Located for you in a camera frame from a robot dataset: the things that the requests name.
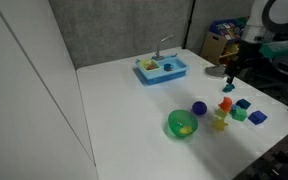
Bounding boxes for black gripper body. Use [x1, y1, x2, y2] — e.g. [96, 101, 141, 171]
[224, 41, 252, 79]

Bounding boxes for teal green toy animal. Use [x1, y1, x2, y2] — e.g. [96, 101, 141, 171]
[222, 83, 236, 93]

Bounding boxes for orange toy block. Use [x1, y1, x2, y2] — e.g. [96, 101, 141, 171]
[217, 96, 234, 113]

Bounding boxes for toy shelf with colourful bins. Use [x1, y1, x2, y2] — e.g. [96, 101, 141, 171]
[199, 17, 252, 68]

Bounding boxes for green toy block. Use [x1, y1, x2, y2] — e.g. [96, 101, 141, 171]
[230, 105, 248, 122]

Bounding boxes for large blue toy block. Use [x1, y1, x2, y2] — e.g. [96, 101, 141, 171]
[247, 110, 268, 126]

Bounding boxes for yellow spiky star toy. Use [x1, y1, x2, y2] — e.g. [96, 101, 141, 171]
[211, 118, 229, 132]

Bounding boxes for translucent green plastic bowl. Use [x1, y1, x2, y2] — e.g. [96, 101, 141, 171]
[167, 109, 199, 138]

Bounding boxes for yellow toy animal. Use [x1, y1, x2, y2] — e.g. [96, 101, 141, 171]
[178, 125, 194, 136]

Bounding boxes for blue toy sink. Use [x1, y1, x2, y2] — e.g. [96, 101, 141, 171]
[135, 54, 191, 86]

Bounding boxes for grey toy faucet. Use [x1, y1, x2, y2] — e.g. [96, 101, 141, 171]
[152, 34, 174, 62]

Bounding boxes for grey metal mounting plate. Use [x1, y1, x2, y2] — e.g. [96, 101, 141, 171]
[204, 64, 230, 80]

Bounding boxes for small dark blue block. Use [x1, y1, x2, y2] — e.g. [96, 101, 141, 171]
[235, 98, 252, 110]

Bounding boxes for light green flat block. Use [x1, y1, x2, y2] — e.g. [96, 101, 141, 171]
[214, 108, 229, 119]

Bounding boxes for purple spiky ball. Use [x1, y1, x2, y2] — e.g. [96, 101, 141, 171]
[191, 100, 208, 117]

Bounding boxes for yellow-green sink basket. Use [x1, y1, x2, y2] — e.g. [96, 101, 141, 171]
[140, 59, 162, 72]

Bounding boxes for black clamp equipment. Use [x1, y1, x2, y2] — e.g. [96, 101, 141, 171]
[233, 124, 288, 180]

